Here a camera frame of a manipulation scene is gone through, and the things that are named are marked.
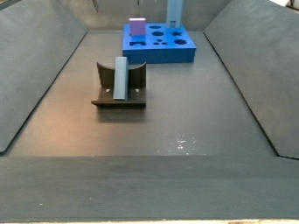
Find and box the black curved fixture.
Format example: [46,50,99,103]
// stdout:
[91,64,146,108]

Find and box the purple rectangular block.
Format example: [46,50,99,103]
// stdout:
[130,17,146,37]

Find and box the light blue rectangular block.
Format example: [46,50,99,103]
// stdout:
[114,57,129,101]

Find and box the light blue double-round block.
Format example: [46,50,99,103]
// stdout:
[166,0,183,28]

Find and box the blue shape sorter board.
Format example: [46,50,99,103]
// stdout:
[123,23,197,65]

